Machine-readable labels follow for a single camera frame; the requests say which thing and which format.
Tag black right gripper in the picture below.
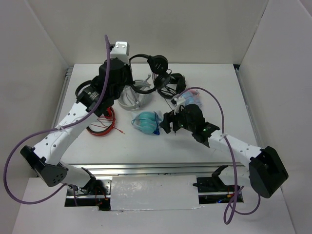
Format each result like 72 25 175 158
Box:
159 104 195 133

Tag black Panasonic headphones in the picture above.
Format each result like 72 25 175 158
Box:
129 54 171 94

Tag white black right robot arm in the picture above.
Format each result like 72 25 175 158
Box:
160 104 289 198

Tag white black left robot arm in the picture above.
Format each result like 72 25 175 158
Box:
20 58 133 195

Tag grey white headphones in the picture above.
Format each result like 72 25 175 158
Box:
117 74 152 111

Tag pink and blue headphones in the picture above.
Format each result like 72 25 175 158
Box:
181 90 202 107

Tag teal cat ear headphones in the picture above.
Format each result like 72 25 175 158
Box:
131 112 162 135

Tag black wrapped headphones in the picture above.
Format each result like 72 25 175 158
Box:
157 73 186 99

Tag small black headphones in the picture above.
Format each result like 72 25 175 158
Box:
75 80 91 97

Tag red black headphones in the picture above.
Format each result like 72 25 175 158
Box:
86 107 125 137

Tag white front cover panel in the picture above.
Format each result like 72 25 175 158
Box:
110 175 199 211

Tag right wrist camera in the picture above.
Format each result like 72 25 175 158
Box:
171 96 186 114

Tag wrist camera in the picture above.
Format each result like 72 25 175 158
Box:
110 41 130 65
171 96 186 114

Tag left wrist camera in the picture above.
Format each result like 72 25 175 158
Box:
110 41 130 65

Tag aluminium base frame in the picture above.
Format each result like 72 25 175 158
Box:
36 65 265 208

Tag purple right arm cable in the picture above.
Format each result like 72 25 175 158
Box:
181 87 261 225

